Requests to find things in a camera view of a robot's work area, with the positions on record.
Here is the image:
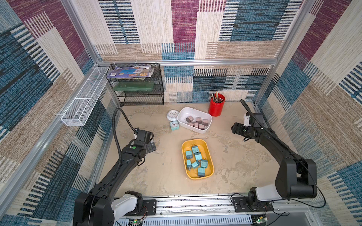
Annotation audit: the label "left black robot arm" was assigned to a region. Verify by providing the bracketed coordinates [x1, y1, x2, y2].
[73, 108, 156, 226]

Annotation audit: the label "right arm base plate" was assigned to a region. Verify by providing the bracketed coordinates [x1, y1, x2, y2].
[231, 196, 274, 212]

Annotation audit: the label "small teal alarm clock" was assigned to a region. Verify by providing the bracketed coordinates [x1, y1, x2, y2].
[169, 121, 180, 131]

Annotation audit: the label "white plastic tray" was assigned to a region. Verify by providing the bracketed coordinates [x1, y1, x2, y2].
[177, 107, 213, 134]

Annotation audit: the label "green folder in shelf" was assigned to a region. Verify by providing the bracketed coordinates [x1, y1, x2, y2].
[113, 82, 154, 91]

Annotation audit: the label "yellow plastic tray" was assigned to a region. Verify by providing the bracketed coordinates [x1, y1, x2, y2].
[182, 139, 215, 180]

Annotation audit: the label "teal plug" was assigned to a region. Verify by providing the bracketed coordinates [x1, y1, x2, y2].
[185, 150, 193, 160]
[191, 146, 200, 154]
[191, 161, 199, 169]
[198, 167, 206, 178]
[186, 160, 192, 171]
[200, 159, 208, 169]
[195, 152, 203, 161]

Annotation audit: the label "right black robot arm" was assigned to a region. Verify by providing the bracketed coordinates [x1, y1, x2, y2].
[231, 99, 321, 211]

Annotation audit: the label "colourful magazine on shelf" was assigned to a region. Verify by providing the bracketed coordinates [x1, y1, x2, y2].
[106, 66, 154, 80]

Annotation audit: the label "white wire wall basket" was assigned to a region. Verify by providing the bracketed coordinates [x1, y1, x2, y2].
[61, 67, 107, 126]

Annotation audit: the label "red pen cup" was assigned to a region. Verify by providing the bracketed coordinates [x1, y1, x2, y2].
[208, 95, 225, 117]

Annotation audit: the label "pens in cup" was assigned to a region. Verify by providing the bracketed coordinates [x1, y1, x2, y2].
[211, 91, 225, 103]

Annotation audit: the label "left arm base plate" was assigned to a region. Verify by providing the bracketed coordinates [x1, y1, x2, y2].
[125, 199, 157, 217]

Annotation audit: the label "white round clock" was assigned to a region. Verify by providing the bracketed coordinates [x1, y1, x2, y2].
[166, 110, 179, 121]

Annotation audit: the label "black wire mesh shelf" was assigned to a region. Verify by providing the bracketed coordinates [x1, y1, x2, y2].
[106, 63, 165, 105]

